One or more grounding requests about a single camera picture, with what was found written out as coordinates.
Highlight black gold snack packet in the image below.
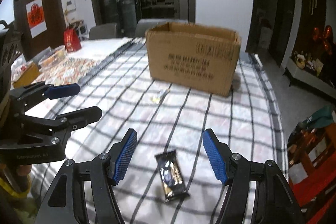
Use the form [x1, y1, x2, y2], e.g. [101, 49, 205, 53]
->
[155, 150, 190, 202]

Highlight left hand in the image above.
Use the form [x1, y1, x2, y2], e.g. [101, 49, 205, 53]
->
[16, 165, 32, 176]

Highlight yellow cardboard box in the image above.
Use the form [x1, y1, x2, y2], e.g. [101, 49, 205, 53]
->
[12, 62, 40, 88]

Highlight clear food container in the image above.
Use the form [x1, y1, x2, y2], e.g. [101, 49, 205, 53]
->
[38, 48, 67, 71]

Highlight floral patterned placemat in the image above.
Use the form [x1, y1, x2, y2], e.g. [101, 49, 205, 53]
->
[34, 57, 99, 86]

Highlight red wooden chair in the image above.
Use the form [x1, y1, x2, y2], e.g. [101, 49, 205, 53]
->
[287, 123, 335, 223]

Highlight red gift bag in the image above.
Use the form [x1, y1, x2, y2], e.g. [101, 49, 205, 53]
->
[64, 27, 81, 52]

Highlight red poster on door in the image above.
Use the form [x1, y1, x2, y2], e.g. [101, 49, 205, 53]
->
[26, 0, 47, 38]

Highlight green cloth on chair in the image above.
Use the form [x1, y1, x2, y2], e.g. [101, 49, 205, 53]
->
[298, 105, 335, 130]

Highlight grey dining chair far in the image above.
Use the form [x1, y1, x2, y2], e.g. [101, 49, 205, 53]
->
[88, 23, 118, 40]

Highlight grey dining chair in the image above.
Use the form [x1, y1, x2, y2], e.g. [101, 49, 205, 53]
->
[88, 23, 118, 40]
[134, 18, 189, 38]

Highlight small white gold wrapper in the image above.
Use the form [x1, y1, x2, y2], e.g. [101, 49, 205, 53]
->
[150, 89, 170, 105]

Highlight white low tv cabinet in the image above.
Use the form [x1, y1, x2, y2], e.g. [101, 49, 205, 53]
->
[286, 59, 335, 99]

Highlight checkered grey white tablecloth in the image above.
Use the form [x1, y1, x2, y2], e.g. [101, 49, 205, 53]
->
[28, 39, 288, 223]

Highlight grey dining chair near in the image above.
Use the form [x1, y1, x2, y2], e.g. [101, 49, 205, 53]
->
[134, 18, 189, 38]

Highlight brown cardboard box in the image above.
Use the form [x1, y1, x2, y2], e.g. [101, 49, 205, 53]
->
[145, 22, 241, 97]

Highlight white box on floor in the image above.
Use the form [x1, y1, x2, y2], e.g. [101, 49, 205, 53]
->
[259, 27, 272, 50]

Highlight red foil balloons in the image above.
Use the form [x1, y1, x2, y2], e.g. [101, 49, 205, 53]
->
[313, 25, 333, 55]

